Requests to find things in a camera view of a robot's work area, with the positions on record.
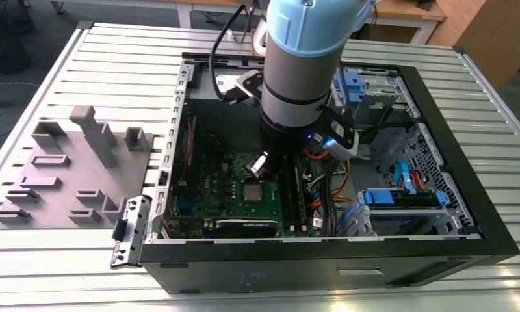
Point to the silver CPU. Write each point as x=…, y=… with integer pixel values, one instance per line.
x=254, y=193

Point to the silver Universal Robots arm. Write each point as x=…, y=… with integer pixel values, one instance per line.
x=302, y=65

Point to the CPU socket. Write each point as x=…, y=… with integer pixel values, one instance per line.
x=254, y=203

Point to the black RAM slot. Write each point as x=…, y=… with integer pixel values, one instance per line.
x=305, y=201
x=286, y=201
x=300, y=201
x=293, y=201

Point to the green motherboard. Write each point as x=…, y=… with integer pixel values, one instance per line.
x=225, y=211

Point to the blue drive bay latch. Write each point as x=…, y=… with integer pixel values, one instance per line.
x=354, y=84

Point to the grey power supply unit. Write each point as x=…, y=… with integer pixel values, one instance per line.
x=201, y=84

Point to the black graphics card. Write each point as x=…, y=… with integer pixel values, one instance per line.
x=246, y=226

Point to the grey optical drive cage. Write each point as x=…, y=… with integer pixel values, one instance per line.
x=385, y=97

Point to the hard disk in blue carrier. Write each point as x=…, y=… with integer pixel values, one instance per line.
x=379, y=199

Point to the blue board connector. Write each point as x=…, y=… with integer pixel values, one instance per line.
x=185, y=208

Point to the grey perforated disk cage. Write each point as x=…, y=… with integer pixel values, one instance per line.
x=409, y=213

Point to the black open PC case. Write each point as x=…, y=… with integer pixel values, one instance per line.
x=285, y=269

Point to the wooden desk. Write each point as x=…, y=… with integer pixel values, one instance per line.
x=399, y=13

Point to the grey parts rack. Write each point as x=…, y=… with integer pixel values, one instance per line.
x=77, y=182

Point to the wooden cabinet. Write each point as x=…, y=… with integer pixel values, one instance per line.
x=493, y=32

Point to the black round bin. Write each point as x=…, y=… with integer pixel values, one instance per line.
x=8, y=52

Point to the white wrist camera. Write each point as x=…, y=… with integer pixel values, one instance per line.
x=344, y=148

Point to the silver wrist bracket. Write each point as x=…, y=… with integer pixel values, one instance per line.
x=249, y=83

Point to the hinged metal slot bracket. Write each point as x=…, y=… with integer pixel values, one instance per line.
x=133, y=227

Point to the white table frame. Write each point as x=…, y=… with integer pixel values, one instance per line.
x=184, y=16

